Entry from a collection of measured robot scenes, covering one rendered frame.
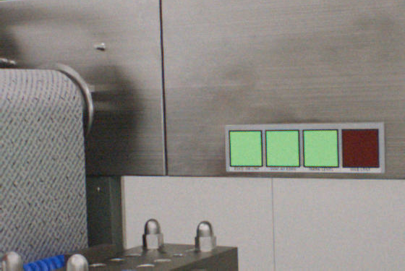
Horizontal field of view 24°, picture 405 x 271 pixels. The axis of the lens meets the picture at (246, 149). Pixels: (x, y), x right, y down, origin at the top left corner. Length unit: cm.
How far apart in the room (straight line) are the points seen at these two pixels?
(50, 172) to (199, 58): 28
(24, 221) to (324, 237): 267
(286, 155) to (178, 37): 26
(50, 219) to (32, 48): 35
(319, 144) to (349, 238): 254
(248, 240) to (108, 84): 260
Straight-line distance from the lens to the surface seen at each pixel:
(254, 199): 406
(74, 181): 146
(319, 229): 395
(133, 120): 153
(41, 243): 141
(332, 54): 137
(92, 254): 140
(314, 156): 138
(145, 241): 152
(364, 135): 135
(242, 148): 142
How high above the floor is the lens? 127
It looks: 3 degrees down
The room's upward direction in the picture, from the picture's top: 2 degrees counter-clockwise
